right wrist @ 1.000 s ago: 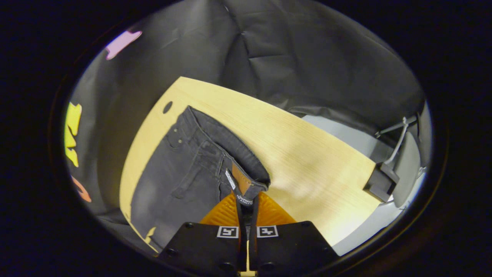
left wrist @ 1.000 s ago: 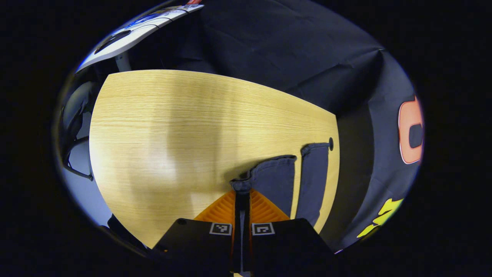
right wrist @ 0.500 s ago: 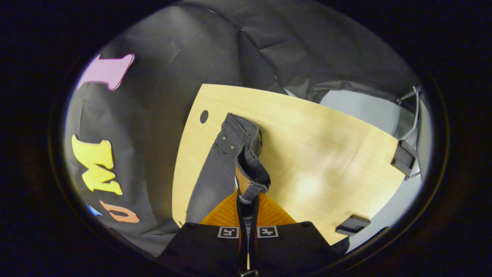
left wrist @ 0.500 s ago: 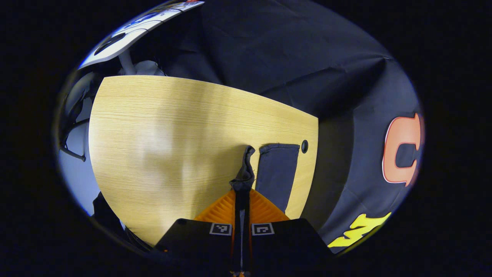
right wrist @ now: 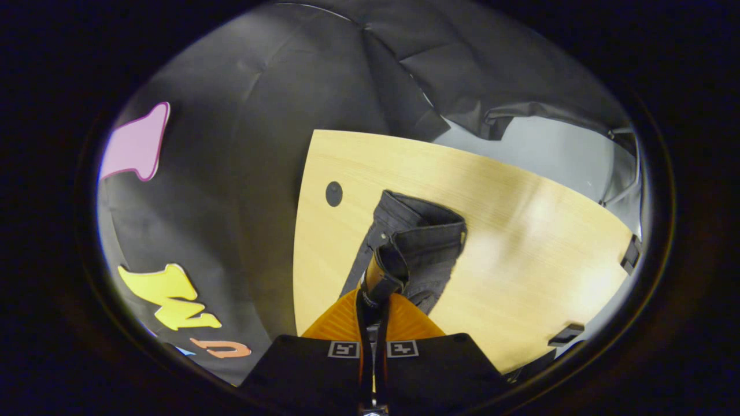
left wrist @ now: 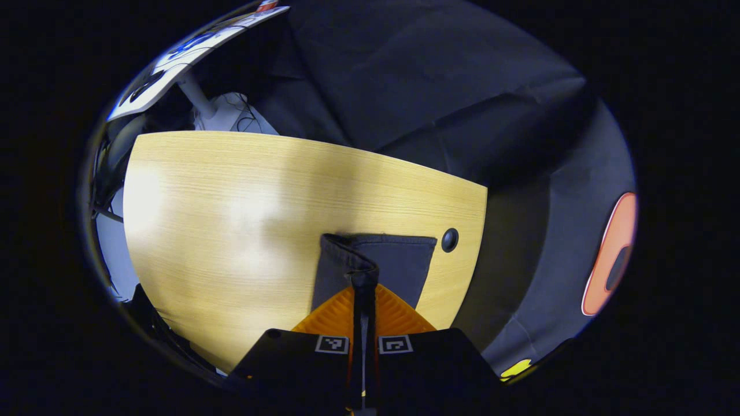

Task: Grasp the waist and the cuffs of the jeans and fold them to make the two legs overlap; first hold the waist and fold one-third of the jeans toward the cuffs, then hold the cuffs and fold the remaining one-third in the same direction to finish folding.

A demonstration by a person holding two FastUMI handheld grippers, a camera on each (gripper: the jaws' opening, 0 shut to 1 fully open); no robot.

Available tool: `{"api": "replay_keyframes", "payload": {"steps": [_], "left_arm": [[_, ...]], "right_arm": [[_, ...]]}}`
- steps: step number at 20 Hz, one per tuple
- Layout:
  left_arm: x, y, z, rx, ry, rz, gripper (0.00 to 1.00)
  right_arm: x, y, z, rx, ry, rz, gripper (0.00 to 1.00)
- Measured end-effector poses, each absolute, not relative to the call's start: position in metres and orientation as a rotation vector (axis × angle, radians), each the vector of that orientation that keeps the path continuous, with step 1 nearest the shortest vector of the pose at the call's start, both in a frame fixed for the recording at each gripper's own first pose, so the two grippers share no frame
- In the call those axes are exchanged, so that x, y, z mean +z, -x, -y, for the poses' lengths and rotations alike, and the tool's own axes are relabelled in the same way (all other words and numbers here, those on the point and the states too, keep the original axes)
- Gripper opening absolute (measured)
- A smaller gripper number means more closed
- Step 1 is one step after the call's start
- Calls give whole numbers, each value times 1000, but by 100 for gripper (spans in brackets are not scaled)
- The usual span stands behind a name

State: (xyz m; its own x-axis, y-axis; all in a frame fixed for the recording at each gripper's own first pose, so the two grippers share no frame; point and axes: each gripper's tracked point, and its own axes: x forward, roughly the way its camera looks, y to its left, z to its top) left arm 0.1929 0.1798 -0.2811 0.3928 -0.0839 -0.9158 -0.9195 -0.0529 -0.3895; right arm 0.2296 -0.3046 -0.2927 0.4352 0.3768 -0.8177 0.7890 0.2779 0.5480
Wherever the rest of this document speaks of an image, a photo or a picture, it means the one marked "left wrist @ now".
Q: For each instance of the black backdrop cloth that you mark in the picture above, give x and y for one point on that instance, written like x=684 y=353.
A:
x=433 y=86

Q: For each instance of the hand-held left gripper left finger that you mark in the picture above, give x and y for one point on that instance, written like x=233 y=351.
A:
x=300 y=364

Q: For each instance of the dark grey jeans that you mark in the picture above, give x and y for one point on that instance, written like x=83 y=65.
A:
x=399 y=260

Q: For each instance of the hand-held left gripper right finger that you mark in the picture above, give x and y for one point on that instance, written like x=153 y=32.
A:
x=428 y=364

